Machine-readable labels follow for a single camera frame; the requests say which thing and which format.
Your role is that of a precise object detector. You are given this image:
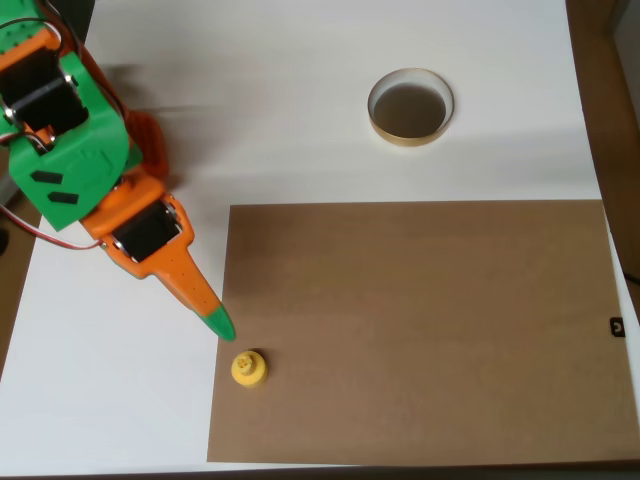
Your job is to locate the round shallow dish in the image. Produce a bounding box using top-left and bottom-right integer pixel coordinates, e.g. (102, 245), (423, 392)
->
(367, 67), (456, 148)

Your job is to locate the white and red servo cable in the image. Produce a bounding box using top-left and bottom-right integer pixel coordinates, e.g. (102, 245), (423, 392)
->
(0, 201), (107, 252)

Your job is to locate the small yellow plastic piece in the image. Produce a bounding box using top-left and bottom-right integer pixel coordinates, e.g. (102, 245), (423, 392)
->
(230, 348), (269, 390)

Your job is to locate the brown cardboard sheet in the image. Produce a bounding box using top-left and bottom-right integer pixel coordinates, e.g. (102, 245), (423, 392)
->
(206, 198), (640, 464)

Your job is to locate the orange robot base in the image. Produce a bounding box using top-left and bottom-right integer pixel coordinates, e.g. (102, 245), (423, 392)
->
(123, 108), (170, 182)

